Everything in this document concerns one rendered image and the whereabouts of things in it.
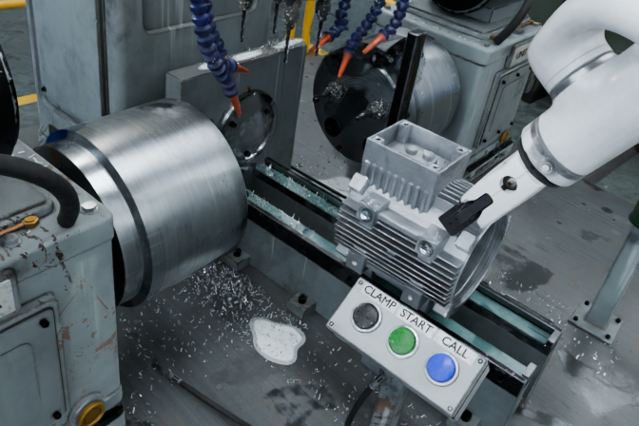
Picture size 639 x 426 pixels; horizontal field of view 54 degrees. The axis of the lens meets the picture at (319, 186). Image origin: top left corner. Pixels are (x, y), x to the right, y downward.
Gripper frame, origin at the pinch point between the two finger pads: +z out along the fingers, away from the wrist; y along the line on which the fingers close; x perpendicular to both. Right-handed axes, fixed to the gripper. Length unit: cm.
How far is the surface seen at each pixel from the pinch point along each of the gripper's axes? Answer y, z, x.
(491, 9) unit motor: 61, 6, 30
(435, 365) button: -21.2, -2.4, -10.4
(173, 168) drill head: -25.1, 10.8, 25.6
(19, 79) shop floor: 79, 237, 189
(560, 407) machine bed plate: 11.9, 15.5, -33.5
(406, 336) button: -20.5, -0.8, -6.5
